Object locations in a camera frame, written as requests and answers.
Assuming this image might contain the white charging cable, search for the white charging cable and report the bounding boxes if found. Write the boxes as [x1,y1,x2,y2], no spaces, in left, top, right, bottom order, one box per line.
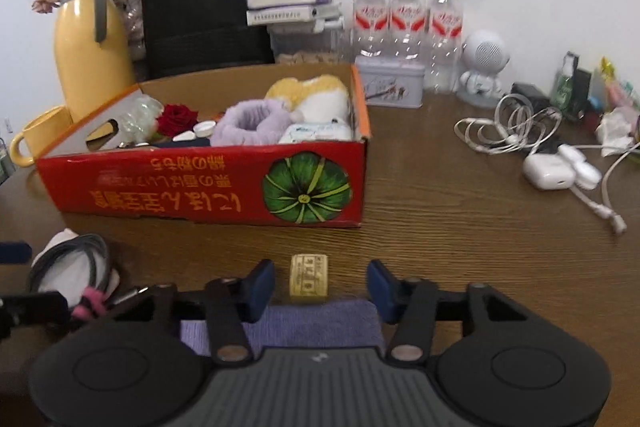
[570,142,640,235]

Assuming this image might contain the purple fabric pouch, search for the purple fabric pouch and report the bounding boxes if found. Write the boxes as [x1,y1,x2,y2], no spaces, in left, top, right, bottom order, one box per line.
[180,299,387,356]

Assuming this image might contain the red cardboard box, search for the red cardboard box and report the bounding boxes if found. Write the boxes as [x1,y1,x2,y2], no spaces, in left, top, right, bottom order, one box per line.
[36,63,373,228]

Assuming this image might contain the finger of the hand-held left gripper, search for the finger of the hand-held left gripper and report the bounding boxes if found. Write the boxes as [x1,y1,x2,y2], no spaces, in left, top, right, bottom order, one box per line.
[0,291,70,339]
[0,243,32,265]

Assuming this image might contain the clear plastic bottle white label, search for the clear plastic bottle white label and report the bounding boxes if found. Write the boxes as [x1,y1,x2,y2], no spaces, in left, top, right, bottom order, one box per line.
[277,119,353,144]

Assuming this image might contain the white robot speaker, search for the white robot speaker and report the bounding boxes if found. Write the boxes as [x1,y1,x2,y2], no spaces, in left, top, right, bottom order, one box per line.
[457,30,512,108]

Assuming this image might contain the black charger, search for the black charger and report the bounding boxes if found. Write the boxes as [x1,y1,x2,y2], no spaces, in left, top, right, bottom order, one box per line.
[511,82,546,108]

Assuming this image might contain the yellow white plush toy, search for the yellow white plush toy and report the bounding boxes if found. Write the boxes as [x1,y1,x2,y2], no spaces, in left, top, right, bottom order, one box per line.
[264,75,351,125]

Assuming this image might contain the small black box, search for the small black box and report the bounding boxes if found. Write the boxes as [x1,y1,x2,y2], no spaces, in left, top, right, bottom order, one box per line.
[572,68,593,120]

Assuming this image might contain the colourful snack packet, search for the colourful snack packet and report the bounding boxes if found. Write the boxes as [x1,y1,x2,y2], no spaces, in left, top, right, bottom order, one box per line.
[597,57,640,108]

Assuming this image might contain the white earphone cable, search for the white earphone cable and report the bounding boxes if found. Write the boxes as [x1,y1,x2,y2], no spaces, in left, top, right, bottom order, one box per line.
[454,94,563,155]

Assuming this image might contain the lilac tin box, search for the lilac tin box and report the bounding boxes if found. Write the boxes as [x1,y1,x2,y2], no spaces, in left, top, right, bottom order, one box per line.
[355,57,426,109]

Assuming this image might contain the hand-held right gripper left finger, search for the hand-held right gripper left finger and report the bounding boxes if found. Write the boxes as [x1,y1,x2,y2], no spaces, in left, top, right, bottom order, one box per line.
[120,258,277,365]

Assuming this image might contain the clear bubble wrap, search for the clear bubble wrap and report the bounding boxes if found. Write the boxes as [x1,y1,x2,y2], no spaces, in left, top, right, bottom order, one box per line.
[120,95,165,142]

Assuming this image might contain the crumpled white tissue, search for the crumpled white tissue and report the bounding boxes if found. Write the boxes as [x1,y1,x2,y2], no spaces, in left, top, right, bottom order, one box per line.
[594,107,640,158]

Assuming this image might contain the small yellow printed packet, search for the small yellow printed packet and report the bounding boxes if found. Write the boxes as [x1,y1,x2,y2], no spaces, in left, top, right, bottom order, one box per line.
[289,253,328,305]

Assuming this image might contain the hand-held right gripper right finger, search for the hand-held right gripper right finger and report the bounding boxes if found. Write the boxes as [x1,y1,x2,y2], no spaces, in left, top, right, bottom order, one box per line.
[366,259,531,365]

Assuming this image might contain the dark blue case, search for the dark blue case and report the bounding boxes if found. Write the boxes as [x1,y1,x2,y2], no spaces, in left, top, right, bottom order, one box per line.
[160,138,211,150]

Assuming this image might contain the green bottle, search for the green bottle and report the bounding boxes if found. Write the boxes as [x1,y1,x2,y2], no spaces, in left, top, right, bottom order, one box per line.
[550,52,581,110]

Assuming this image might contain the red rose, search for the red rose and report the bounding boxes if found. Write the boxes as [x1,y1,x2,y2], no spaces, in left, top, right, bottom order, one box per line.
[156,103,199,138]

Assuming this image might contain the purple fluffy headband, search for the purple fluffy headband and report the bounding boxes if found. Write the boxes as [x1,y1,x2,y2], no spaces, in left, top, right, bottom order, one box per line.
[210,99,293,146]

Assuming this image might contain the cable pink tie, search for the cable pink tie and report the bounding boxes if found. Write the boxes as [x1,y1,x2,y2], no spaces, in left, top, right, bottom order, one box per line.
[27,234,115,320]

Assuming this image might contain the clear container white lid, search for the clear container white lid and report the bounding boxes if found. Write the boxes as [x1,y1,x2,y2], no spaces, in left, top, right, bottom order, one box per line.
[246,3,346,66]

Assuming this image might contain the clear water bottle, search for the clear water bottle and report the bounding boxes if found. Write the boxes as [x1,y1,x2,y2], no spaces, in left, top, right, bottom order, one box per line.
[351,0,392,60]
[424,0,465,95]
[389,0,431,65]

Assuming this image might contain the yellow mug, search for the yellow mug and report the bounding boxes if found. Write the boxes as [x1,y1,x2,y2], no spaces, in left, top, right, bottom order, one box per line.
[10,105,71,168]

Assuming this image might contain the yellow thermos jug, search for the yellow thermos jug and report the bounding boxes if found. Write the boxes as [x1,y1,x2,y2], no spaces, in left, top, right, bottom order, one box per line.
[54,0,136,125]

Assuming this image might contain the white charger adapters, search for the white charger adapters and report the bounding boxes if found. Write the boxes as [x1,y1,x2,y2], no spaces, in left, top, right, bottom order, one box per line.
[523,153,576,192]

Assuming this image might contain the white oblong device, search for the white oblong device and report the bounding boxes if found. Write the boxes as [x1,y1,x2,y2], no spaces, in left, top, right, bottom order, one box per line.
[557,143,602,188]

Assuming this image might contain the glass vase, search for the glass vase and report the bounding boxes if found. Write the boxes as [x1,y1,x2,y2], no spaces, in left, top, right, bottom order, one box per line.
[117,0,147,62]

